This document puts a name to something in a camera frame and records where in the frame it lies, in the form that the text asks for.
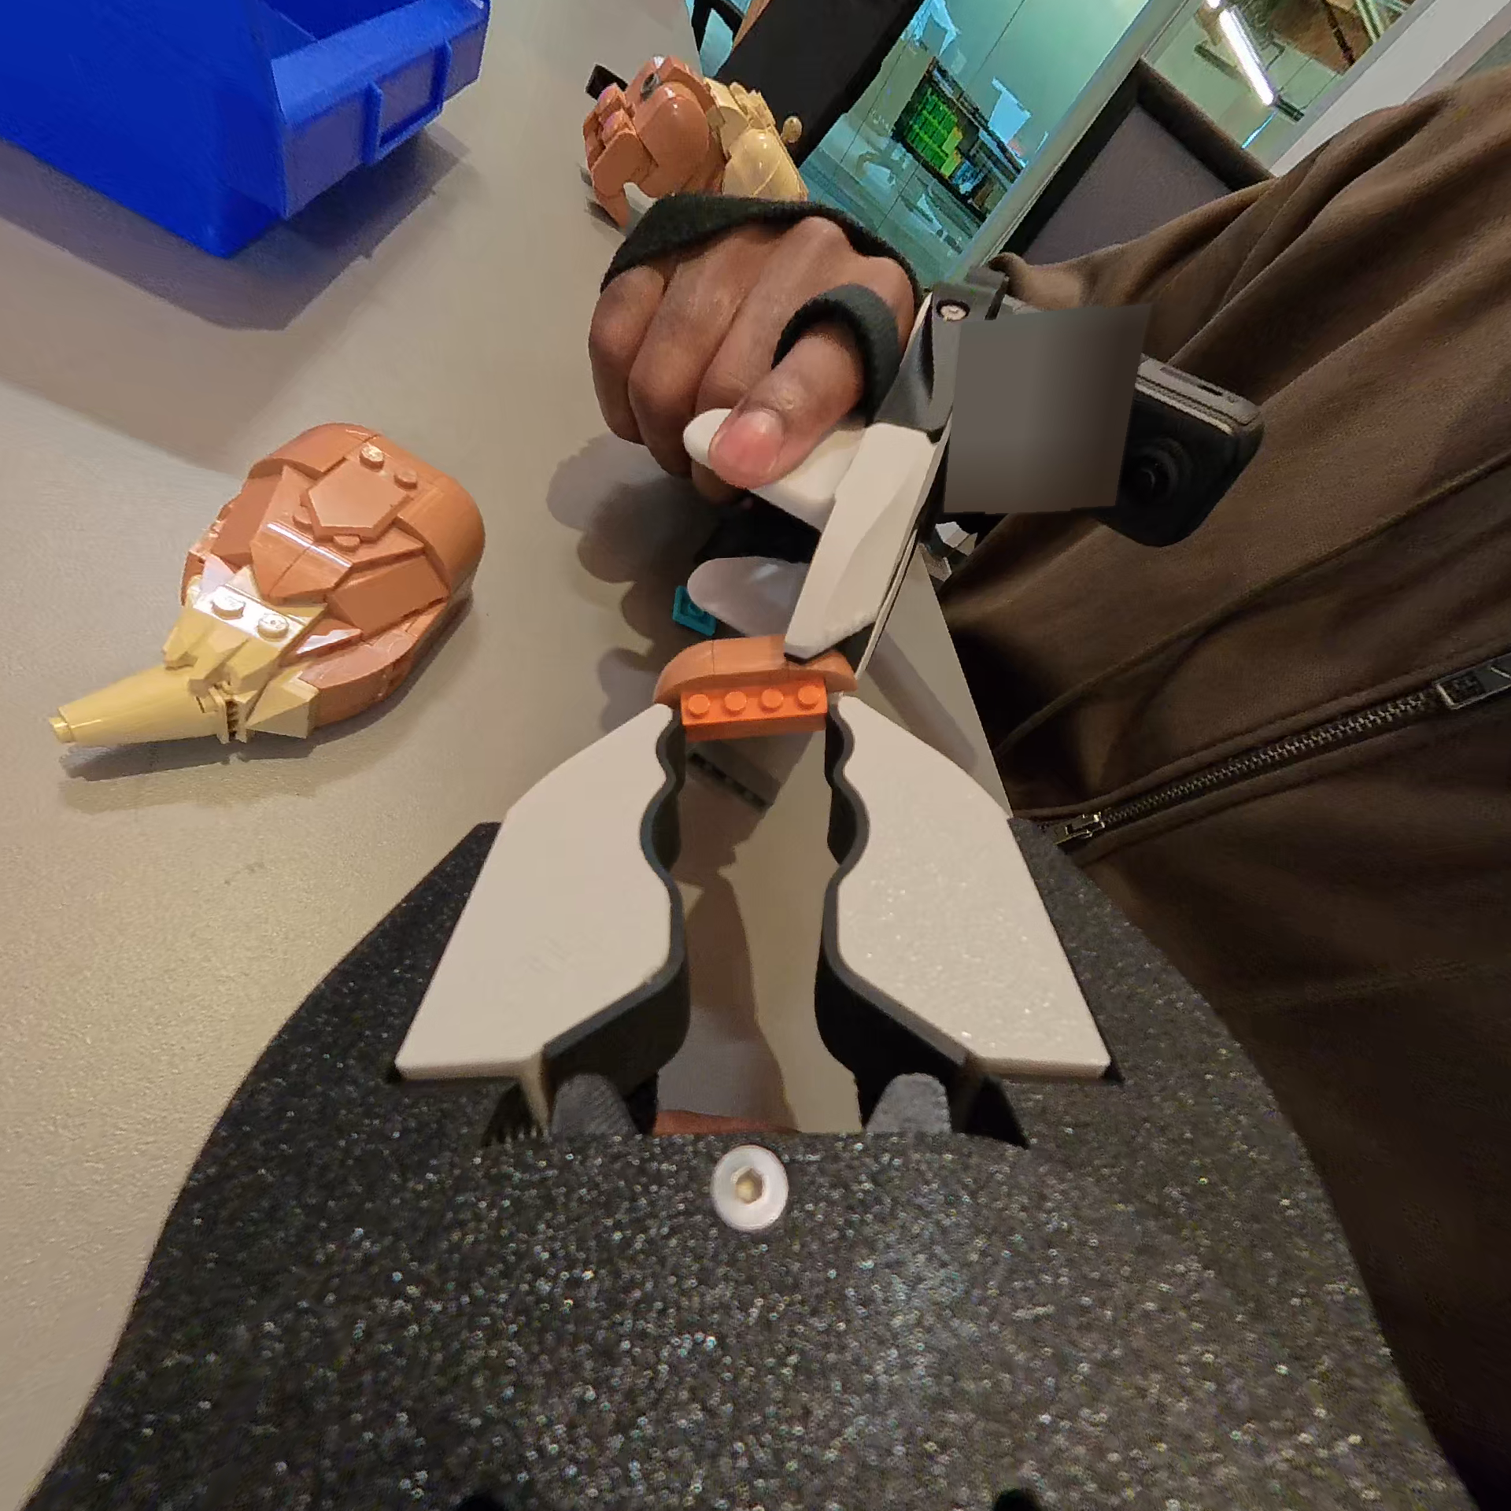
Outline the brown brick toy body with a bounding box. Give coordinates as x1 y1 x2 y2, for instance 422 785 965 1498
580 55 809 228

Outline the blue plastic bin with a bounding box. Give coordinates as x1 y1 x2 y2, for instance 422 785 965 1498
0 0 490 258

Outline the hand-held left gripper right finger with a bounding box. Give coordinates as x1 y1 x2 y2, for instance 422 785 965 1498
816 693 1116 1127

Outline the person's brown hoodie torso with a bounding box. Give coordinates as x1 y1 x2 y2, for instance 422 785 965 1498
931 447 1511 1511

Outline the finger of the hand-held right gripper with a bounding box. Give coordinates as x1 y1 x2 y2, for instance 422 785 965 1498
782 341 953 665

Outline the black panel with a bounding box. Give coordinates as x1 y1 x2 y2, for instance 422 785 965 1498
724 0 927 159

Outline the brown curved brick piece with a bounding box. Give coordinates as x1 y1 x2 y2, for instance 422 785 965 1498
652 632 856 742

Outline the brown brick toy head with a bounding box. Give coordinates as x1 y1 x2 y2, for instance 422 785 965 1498
50 422 487 747

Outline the person's right hand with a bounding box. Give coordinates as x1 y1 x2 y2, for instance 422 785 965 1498
588 220 910 490

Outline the person's right forearm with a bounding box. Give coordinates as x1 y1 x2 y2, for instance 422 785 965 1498
985 69 1511 568

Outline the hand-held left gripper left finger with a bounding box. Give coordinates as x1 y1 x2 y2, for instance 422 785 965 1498
391 701 692 1134

